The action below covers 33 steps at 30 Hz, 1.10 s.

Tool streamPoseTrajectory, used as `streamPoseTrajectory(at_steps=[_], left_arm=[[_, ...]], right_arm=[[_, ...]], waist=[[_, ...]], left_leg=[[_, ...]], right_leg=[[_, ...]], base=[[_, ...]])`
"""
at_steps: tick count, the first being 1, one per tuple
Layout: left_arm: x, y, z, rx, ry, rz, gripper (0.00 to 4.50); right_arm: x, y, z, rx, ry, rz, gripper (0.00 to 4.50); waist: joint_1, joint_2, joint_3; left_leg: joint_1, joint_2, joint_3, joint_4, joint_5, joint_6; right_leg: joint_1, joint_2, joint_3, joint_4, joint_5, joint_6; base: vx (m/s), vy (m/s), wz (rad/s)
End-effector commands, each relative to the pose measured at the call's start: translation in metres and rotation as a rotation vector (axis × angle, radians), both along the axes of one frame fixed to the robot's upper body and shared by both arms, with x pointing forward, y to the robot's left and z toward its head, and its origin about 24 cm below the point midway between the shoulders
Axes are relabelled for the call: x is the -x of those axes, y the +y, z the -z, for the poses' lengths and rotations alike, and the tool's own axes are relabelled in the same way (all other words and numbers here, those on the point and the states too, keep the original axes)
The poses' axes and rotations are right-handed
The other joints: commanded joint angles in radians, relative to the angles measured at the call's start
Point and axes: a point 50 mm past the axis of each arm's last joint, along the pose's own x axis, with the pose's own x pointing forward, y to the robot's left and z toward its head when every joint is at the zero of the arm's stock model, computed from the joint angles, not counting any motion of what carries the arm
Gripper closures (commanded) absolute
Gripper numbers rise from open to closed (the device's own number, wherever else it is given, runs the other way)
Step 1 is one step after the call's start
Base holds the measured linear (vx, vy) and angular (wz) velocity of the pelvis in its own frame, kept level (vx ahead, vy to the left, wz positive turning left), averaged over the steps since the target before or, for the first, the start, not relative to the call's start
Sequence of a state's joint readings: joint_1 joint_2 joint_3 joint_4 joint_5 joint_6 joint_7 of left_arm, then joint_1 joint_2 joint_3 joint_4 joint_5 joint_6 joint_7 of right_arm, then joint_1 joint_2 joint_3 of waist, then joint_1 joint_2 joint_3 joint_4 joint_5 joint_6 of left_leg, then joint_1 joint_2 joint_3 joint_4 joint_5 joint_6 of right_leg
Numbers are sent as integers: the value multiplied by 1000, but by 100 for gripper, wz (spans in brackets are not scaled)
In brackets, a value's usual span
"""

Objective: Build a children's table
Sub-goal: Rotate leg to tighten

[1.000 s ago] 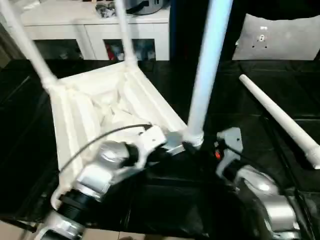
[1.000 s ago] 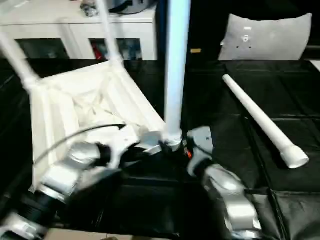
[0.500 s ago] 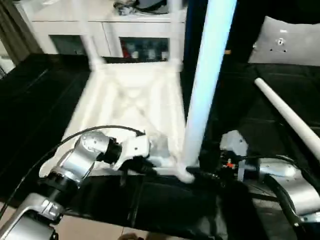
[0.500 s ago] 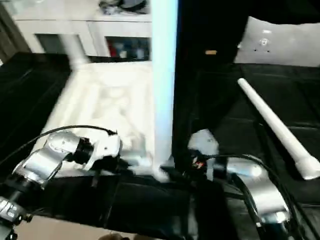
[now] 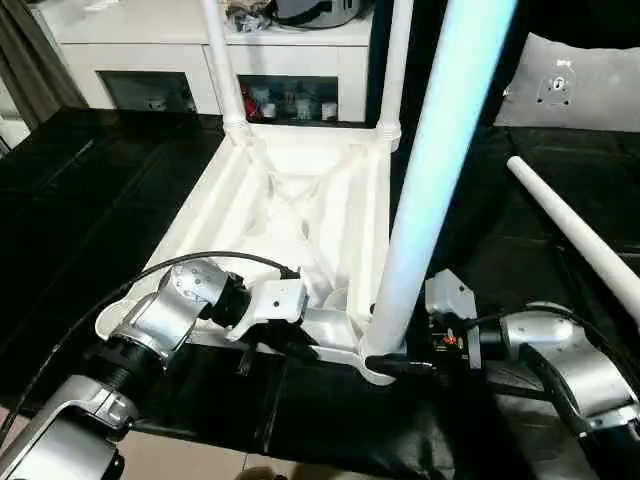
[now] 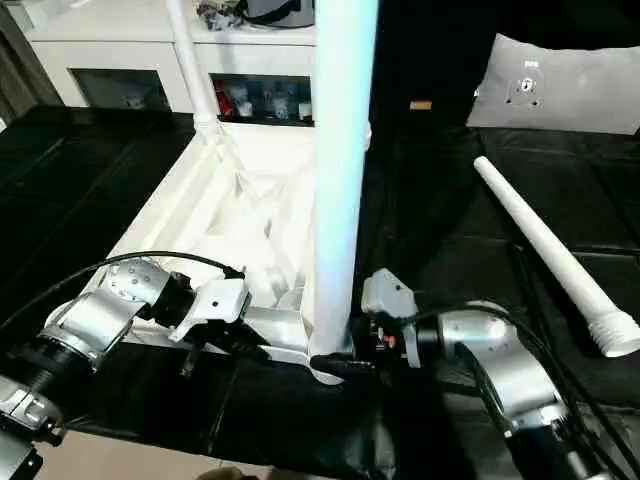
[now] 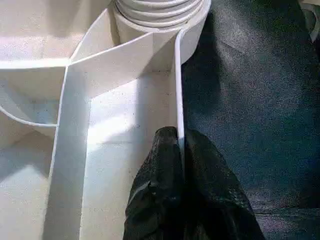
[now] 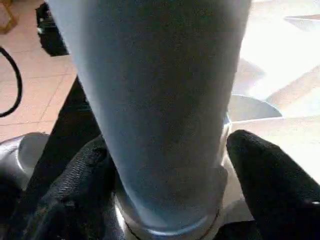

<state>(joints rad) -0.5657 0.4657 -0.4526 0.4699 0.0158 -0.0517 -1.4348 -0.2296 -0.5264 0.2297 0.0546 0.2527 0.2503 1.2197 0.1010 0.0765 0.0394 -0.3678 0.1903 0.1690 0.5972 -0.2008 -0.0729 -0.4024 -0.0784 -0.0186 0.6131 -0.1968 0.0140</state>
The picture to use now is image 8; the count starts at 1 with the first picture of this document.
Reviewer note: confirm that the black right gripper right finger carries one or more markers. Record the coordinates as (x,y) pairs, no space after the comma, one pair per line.
(280,195)

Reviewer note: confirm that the white plastic table leg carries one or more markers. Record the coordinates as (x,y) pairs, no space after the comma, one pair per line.
(160,100)

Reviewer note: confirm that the white plastic table top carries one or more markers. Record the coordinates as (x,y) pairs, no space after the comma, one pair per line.
(285,50)

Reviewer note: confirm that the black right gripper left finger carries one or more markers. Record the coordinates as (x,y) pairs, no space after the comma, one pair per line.
(70,200)

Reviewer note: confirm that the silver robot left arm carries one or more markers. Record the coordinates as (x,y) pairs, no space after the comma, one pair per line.
(20,155)

